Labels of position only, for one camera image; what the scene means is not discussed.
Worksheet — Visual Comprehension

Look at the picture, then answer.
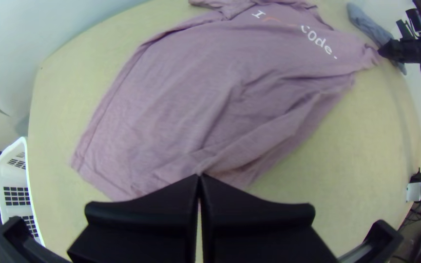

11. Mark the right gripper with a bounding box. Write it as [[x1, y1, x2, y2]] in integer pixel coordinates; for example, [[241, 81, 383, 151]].
[[377, 36, 421, 66]]

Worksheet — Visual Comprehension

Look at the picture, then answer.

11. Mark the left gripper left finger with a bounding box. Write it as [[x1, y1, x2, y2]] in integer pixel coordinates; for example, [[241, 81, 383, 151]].
[[67, 173, 200, 263]]

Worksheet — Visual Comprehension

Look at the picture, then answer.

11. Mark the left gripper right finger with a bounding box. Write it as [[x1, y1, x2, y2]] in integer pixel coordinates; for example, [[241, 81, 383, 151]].
[[200, 173, 340, 263]]

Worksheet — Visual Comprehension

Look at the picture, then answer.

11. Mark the pink t-shirt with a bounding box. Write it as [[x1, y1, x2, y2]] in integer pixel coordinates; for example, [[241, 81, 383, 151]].
[[70, 0, 382, 202]]

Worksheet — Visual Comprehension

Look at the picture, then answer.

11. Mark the blue garment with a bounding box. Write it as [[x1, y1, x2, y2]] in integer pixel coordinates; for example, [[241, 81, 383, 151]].
[[346, 2, 408, 76]]

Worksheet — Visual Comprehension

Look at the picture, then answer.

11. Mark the white laundry basket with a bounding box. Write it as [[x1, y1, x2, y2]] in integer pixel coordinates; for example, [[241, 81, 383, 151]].
[[0, 136, 46, 246]]

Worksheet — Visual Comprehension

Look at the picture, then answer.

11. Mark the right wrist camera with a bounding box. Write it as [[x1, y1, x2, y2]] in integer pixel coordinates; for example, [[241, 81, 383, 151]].
[[396, 8, 421, 39]]

